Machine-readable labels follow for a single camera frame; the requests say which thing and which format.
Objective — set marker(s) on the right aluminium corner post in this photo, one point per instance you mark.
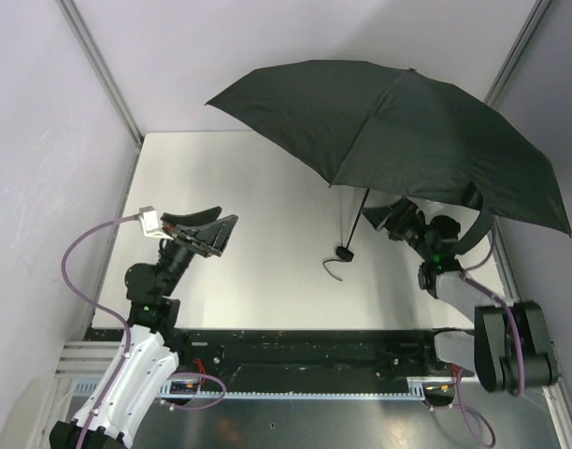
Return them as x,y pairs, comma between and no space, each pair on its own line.
519,47

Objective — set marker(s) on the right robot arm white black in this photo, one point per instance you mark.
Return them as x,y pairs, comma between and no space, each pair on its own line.
509,347

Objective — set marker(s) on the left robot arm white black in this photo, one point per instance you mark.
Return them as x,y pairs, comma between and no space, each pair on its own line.
152,349

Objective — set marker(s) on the aluminium corner post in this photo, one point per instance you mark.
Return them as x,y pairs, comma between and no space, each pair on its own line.
94,56
519,47

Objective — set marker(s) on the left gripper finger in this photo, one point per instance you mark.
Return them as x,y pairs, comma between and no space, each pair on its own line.
212,238
202,217

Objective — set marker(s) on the black folding umbrella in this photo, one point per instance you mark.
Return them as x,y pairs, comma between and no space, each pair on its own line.
397,131

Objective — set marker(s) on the left aluminium corner post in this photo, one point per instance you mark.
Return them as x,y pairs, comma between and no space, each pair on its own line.
94,56

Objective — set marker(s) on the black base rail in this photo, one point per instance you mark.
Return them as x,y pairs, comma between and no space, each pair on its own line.
310,361

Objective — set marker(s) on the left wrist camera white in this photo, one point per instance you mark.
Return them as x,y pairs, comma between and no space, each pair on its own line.
149,222

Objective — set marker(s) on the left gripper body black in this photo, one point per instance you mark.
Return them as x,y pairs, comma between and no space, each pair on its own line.
191,239

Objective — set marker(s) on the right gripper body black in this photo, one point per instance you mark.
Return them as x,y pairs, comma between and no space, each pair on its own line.
397,223

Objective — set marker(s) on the grey cable duct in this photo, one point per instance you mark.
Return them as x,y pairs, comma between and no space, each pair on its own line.
412,390

